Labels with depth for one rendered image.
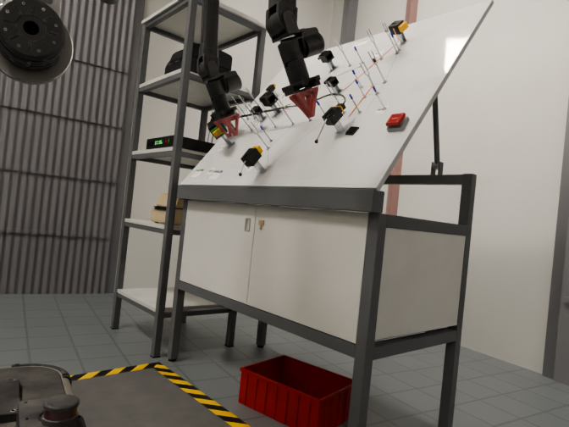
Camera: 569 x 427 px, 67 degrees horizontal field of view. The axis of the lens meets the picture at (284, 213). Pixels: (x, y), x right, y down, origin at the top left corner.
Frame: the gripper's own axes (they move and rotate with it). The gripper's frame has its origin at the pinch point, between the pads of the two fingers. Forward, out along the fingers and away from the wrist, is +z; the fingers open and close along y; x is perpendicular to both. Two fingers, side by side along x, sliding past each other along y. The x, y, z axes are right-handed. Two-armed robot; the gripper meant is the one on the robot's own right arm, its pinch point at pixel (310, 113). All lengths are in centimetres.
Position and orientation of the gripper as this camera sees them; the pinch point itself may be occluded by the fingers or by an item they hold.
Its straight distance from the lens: 122.2
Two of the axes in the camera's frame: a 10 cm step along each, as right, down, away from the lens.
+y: -5.3, -0.4, 8.4
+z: 3.2, 9.1, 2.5
